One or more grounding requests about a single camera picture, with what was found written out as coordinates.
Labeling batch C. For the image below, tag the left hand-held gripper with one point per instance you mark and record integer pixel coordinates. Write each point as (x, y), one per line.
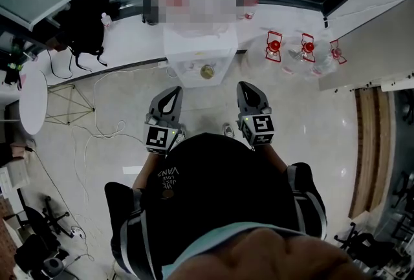
(158, 138)

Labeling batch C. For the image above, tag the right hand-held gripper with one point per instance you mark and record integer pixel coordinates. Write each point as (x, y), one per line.
(260, 126)

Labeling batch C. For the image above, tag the round paper cup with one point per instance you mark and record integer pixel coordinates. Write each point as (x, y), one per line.
(207, 72)

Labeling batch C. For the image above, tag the person's right forearm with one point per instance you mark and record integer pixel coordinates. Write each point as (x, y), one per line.
(275, 159)

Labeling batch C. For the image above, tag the person's left forearm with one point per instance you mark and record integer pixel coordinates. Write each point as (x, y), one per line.
(145, 170)

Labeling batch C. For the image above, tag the person's left shoe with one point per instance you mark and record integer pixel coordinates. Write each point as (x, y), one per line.
(181, 134)

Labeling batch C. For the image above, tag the person's shoe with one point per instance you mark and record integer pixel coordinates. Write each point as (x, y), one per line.
(228, 130)
(181, 134)

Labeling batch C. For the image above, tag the person's right shoe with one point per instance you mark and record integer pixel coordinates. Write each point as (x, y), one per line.
(228, 130)

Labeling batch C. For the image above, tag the white power strip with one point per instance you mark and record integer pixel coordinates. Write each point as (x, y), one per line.
(162, 63)

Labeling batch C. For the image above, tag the white water dispenser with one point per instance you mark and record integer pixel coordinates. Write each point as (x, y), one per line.
(197, 46)

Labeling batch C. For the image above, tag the person's black shirt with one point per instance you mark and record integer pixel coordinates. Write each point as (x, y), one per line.
(220, 185)

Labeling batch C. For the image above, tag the black backpack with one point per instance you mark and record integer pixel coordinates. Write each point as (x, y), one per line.
(81, 26)

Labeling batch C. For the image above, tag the wooden panel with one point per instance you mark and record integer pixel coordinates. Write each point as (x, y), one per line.
(368, 149)

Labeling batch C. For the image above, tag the round white table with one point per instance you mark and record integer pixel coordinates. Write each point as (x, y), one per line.
(32, 104)

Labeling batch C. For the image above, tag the white round floor plug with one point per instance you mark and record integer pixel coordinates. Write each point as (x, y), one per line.
(77, 232)

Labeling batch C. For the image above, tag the person's face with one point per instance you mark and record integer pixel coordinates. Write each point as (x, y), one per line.
(268, 256)

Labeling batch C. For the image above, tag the black office chair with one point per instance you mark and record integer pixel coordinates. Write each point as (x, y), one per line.
(39, 240)
(365, 244)

